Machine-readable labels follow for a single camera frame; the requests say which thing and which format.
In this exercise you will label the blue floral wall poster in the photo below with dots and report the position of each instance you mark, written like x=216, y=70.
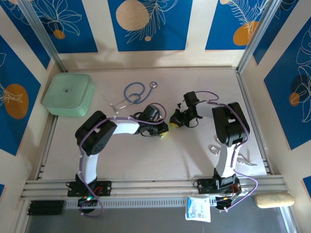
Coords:
x=170, y=36
x=80, y=36
x=223, y=29
x=286, y=109
x=14, y=72

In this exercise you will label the white and blue plastic packet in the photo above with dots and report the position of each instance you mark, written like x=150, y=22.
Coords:
x=198, y=208

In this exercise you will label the silver metal scissors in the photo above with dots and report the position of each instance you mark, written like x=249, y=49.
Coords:
x=246, y=162

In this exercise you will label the blue stethoscope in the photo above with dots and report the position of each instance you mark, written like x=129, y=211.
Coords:
x=153, y=84

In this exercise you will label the beige sponge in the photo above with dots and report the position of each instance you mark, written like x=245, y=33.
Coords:
x=274, y=200

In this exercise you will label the aluminium mounting rail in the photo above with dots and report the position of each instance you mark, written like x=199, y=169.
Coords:
x=150, y=187

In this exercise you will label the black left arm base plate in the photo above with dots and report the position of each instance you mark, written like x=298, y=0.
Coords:
x=104, y=188

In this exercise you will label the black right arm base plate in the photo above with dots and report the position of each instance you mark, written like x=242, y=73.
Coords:
x=204, y=185

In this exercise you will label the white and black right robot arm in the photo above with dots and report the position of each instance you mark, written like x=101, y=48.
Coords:
x=226, y=165

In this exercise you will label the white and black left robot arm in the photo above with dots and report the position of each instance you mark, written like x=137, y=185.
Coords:
x=90, y=167

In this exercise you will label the aluminium frame post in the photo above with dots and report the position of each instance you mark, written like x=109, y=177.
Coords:
x=257, y=34
x=41, y=31

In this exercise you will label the mint green square case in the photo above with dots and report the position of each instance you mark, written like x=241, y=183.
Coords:
x=68, y=94

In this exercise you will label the black ribbed block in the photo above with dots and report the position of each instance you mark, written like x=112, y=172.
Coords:
x=46, y=207

